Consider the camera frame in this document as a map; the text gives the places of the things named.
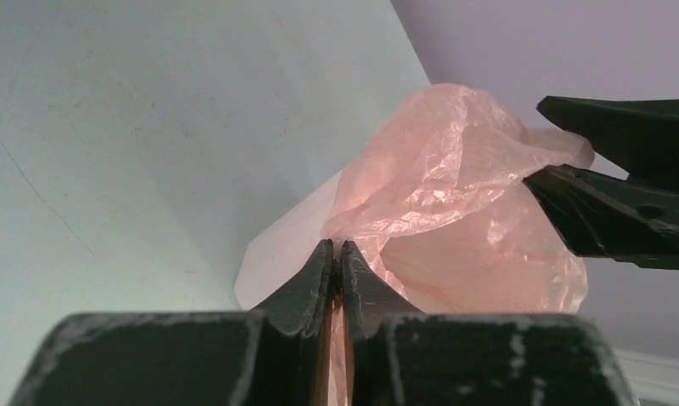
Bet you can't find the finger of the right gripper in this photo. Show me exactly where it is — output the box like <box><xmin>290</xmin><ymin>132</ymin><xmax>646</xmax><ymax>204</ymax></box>
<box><xmin>523</xmin><ymin>165</ymin><xmax>679</xmax><ymax>271</ymax></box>
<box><xmin>536</xmin><ymin>96</ymin><xmax>679</xmax><ymax>174</ymax></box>

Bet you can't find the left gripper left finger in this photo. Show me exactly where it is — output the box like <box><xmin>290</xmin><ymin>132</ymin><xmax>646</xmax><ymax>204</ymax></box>
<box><xmin>10</xmin><ymin>239</ymin><xmax>333</xmax><ymax>405</ymax></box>

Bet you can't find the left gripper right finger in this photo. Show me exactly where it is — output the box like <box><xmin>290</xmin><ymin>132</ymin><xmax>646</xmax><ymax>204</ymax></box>
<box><xmin>339</xmin><ymin>241</ymin><xmax>637</xmax><ymax>405</ymax></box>

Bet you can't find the pink plastic trash bag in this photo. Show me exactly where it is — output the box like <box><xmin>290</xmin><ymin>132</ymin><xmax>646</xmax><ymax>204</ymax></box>
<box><xmin>320</xmin><ymin>82</ymin><xmax>595</xmax><ymax>406</ymax></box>

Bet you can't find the white trash bin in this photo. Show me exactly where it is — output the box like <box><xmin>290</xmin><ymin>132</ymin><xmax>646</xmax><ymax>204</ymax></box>
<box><xmin>233</xmin><ymin>173</ymin><xmax>341</xmax><ymax>310</ymax></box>

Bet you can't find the aluminium frame rail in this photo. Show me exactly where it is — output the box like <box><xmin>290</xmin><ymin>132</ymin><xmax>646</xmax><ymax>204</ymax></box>
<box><xmin>614</xmin><ymin>349</ymin><xmax>679</xmax><ymax>405</ymax></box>

